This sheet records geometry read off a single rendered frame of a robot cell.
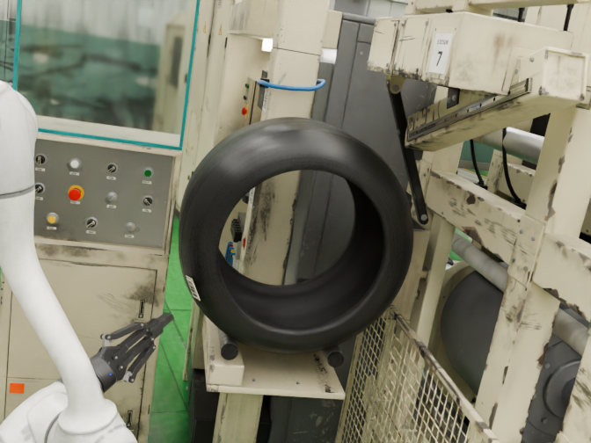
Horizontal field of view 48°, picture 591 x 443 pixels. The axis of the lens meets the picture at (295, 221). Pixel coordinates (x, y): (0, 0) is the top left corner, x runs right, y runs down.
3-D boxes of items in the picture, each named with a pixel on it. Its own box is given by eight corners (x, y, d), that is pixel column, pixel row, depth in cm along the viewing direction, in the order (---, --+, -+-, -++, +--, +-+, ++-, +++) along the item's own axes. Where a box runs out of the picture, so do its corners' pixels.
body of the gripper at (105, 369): (71, 362, 138) (105, 337, 144) (90, 395, 141) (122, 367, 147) (91, 366, 133) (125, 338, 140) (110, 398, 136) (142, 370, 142)
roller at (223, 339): (211, 296, 198) (224, 289, 199) (218, 308, 200) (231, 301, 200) (217, 349, 165) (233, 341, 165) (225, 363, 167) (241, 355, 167)
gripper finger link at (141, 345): (118, 366, 140) (120, 371, 140) (155, 335, 148) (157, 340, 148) (107, 364, 142) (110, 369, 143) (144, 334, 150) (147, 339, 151)
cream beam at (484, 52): (363, 69, 188) (374, 17, 184) (445, 83, 193) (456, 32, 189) (444, 87, 130) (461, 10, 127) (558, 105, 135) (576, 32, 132)
